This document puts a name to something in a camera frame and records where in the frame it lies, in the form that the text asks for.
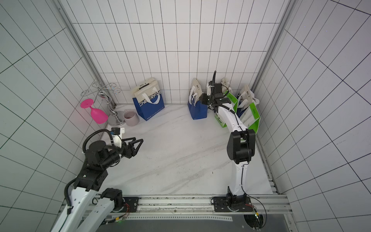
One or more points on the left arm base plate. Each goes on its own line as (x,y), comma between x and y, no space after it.
(128,205)

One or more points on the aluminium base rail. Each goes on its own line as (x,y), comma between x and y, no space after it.
(201,205)

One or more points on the mauve ceramic mug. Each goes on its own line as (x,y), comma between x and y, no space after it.
(131,118)

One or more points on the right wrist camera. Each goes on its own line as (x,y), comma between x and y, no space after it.
(215,90)

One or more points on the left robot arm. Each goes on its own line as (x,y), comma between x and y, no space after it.
(87,209)

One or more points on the pink plastic wine glass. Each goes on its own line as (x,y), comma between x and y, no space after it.
(99,116)

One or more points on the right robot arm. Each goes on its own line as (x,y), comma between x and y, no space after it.
(240,147)

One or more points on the green white bag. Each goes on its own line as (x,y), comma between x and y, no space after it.
(226,117)
(250,117)

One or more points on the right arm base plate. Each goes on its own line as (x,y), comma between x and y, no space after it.
(226,204)

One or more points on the blue Cheerful bag front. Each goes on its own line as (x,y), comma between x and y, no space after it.
(148,99)

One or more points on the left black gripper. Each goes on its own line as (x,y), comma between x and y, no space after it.
(126,147)

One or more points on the dark blue bag behind right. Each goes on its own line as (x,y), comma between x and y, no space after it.
(245,98)

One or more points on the dark bag behind left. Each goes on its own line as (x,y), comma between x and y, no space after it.
(226,86)

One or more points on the blue cheerful bag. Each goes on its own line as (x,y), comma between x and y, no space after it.
(196,108)
(148,99)

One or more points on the chrome glass holder stand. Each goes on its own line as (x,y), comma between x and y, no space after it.
(116,118)

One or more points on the green white bag left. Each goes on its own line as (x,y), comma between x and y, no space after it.
(226,117)

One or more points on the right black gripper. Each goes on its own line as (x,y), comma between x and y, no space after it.
(209,98)

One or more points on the green white bag right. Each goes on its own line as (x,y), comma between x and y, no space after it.
(250,117)

